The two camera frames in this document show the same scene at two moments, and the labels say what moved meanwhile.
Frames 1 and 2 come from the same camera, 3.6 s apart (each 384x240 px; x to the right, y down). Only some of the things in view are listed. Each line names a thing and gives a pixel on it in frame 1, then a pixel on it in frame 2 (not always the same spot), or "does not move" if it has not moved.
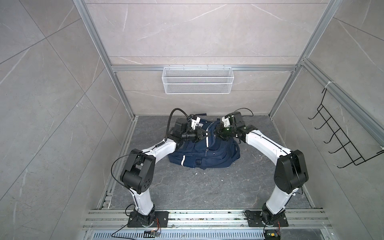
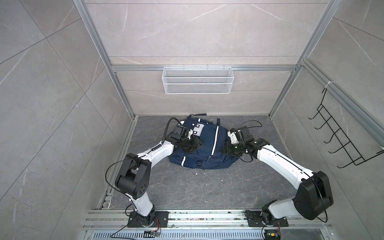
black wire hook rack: x=353 y=154 does not move
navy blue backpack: x=206 y=152 does not move
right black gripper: x=219 y=132 to x=227 y=149
